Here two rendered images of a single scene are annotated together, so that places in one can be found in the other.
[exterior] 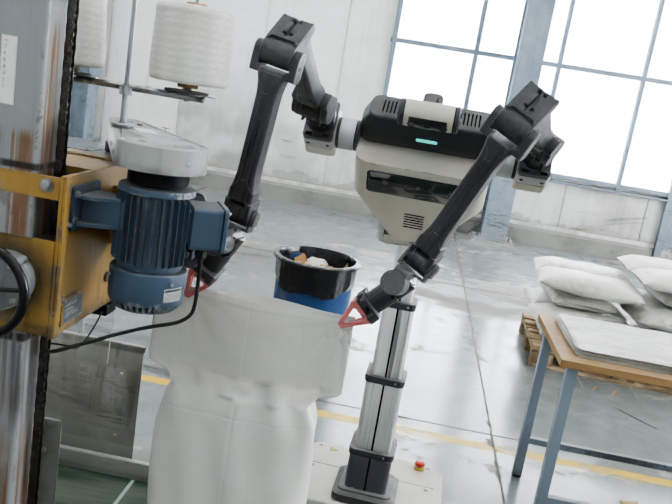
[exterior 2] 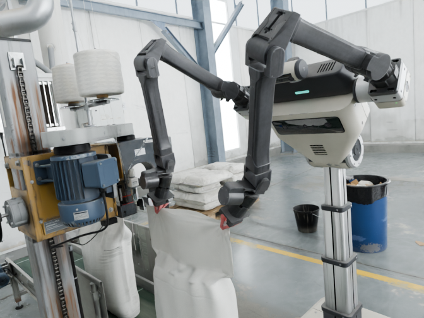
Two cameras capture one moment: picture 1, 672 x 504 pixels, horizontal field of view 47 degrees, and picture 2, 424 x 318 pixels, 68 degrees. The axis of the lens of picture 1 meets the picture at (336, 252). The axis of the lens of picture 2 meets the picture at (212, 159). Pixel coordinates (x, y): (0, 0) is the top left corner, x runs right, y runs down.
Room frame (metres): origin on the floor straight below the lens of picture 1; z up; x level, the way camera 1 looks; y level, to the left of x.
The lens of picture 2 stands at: (0.95, -0.71, 1.41)
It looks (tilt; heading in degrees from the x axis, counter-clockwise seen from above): 8 degrees down; 40
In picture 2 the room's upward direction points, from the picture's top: 6 degrees counter-clockwise
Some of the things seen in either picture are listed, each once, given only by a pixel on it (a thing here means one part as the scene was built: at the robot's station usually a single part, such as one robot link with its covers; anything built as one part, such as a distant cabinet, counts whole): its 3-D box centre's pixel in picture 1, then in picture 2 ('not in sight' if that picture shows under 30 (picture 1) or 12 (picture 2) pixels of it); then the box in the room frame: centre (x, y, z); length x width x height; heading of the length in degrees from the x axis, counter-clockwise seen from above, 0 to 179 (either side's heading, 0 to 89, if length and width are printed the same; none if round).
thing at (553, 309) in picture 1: (582, 320); not in sight; (4.91, -1.67, 0.33); 0.66 x 0.43 x 0.13; 85
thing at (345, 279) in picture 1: (309, 312); (363, 212); (4.10, 0.09, 0.32); 0.51 x 0.48 x 0.65; 175
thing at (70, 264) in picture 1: (42, 234); (62, 187); (1.54, 0.60, 1.18); 0.34 x 0.25 x 0.31; 175
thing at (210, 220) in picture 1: (205, 231); (101, 175); (1.53, 0.27, 1.25); 0.10 x 0.08 x 0.12; 20
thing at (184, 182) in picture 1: (158, 177); (72, 149); (1.49, 0.36, 1.35); 0.12 x 0.12 x 0.04
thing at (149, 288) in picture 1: (151, 246); (79, 188); (1.49, 0.36, 1.21); 0.15 x 0.15 x 0.25
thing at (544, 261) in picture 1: (582, 272); not in sight; (5.34, -1.74, 0.56); 0.66 x 0.42 x 0.13; 80
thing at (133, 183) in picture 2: not in sight; (134, 186); (1.77, 0.43, 1.14); 0.05 x 0.04 x 0.16; 175
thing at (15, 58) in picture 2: not in sight; (17, 60); (1.43, 0.54, 1.68); 0.05 x 0.03 x 0.06; 175
